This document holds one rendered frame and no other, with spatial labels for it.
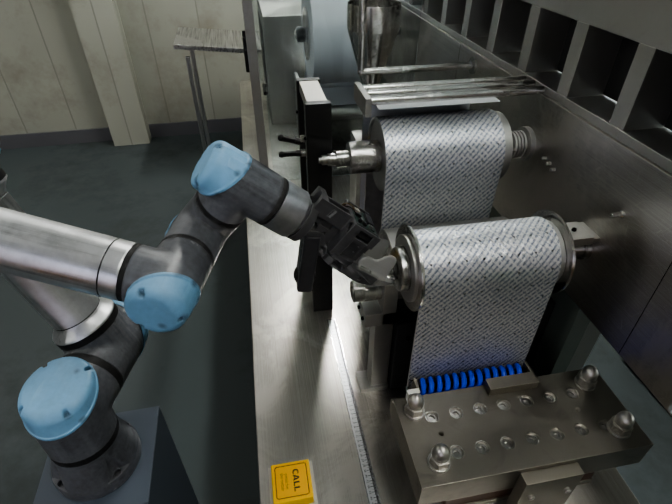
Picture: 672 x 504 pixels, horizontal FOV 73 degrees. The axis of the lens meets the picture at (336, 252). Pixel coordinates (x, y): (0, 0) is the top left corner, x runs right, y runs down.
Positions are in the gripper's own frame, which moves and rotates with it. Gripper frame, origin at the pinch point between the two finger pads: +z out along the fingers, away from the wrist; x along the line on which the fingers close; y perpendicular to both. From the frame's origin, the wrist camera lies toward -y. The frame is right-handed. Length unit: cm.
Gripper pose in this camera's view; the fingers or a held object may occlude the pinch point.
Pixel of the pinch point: (383, 278)
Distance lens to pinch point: 78.4
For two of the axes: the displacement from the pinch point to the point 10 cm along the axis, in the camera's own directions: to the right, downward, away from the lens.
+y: 6.3, -6.7, -3.8
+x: -1.8, -6.1, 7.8
